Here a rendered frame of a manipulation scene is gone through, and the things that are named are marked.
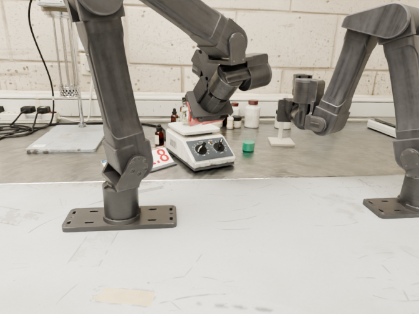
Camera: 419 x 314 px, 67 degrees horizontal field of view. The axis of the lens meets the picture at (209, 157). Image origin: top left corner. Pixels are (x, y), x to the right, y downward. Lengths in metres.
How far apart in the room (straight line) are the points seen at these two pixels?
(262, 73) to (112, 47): 0.31
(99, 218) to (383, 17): 0.65
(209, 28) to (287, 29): 0.92
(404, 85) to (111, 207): 0.60
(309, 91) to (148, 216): 0.49
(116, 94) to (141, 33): 0.89
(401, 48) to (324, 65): 0.85
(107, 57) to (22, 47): 1.01
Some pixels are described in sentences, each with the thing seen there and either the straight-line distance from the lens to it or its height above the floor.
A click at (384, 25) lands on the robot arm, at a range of 0.73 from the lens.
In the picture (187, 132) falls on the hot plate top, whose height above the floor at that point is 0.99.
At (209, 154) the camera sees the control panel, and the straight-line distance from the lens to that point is 0.84.
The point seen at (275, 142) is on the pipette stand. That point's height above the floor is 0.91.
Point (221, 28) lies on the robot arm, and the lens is 0.60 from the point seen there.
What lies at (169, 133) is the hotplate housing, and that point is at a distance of 0.95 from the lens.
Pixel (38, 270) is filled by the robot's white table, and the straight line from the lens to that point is 0.55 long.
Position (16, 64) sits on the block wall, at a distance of 1.52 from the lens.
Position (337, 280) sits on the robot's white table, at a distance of 0.52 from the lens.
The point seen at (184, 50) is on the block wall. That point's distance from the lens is 1.40.
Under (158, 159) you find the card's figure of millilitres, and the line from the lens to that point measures 0.87.
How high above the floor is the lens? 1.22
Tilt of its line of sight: 20 degrees down
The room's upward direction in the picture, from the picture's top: 2 degrees clockwise
